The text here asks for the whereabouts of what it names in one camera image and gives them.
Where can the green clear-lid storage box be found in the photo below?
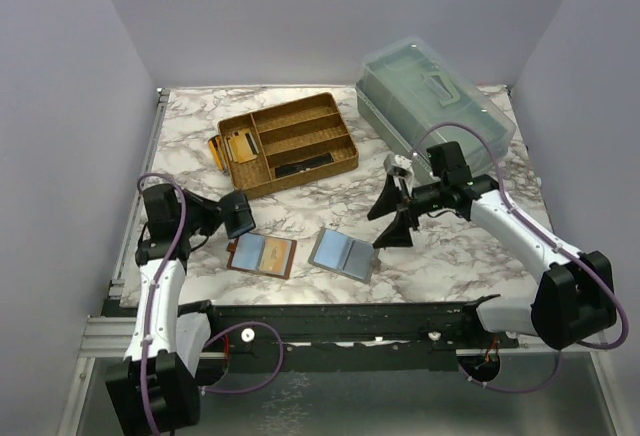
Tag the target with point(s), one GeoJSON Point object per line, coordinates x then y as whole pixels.
{"type": "Point", "coordinates": [413, 100]}

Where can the woven rattan divider tray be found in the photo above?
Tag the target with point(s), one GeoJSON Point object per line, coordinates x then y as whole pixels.
{"type": "Point", "coordinates": [287, 133]}

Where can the aluminium frame rail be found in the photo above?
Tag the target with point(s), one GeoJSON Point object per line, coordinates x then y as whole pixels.
{"type": "Point", "coordinates": [106, 337]}

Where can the gold cards beside tray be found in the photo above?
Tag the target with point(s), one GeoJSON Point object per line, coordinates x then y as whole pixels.
{"type": "Point", "coordinates": [217, 154]}

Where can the brown card holder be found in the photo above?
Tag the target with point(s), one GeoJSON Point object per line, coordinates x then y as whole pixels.
{"type": "Point", "coordinates": [262, 255]}

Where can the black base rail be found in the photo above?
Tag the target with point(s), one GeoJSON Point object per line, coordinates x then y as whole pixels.
{"type": "Point", "coordinates": [348, 338]}

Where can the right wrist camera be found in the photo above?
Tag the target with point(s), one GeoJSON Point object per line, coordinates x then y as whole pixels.
{"type": "Point", "coordinates": [400, 169]}

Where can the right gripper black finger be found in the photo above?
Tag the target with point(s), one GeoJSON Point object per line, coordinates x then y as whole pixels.
{"type": "Point", "coordinates": [398, 233]}
{"type": "Point", "coordinates": [392, 195]}

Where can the grey card holder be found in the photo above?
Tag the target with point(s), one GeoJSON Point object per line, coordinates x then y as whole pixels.
{"type": "Point", "coordinates": [346, 256]}

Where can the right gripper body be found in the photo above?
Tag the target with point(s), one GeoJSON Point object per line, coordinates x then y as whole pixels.
{"type": "Point", "coordinates": [425, 198]}

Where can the black VIP card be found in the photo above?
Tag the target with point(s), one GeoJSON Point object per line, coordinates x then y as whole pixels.
{"type": "Point", "coordinates": [303, 165]}

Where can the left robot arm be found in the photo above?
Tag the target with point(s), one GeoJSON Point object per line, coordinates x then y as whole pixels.
{"type": "Point", "coordinates": [154, 389]}

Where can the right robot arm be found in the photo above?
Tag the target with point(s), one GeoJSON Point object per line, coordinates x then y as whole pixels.
{"type": "Point", "coordinates": [573, 300]}

